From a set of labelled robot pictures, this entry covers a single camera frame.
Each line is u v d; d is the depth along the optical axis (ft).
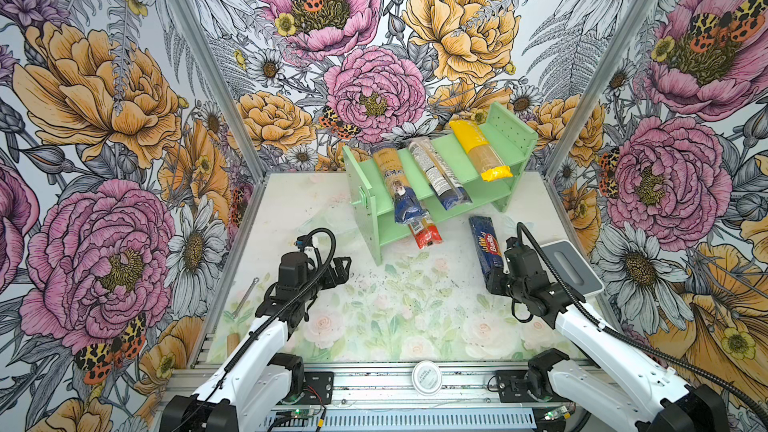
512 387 2.43
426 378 2.31
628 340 1.54
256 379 1.64
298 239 2.50
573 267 2.99
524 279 2.05
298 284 2.13
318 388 2.41
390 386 2.50
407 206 2.38
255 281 3.02
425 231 2.79
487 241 2.93
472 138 2.97
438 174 2.61
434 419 2.13
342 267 2.51
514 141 3.01
